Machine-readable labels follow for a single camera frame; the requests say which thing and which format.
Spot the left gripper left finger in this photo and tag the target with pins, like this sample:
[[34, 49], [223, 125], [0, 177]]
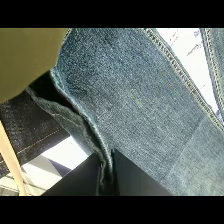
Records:
[[80, 180]]

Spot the blue jeans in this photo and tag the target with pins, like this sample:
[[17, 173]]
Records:
[[133, 100]]

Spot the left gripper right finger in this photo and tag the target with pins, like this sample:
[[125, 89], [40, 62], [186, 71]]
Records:
[[136, 180]]

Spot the brown garment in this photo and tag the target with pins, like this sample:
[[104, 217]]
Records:
[[26, 60]]

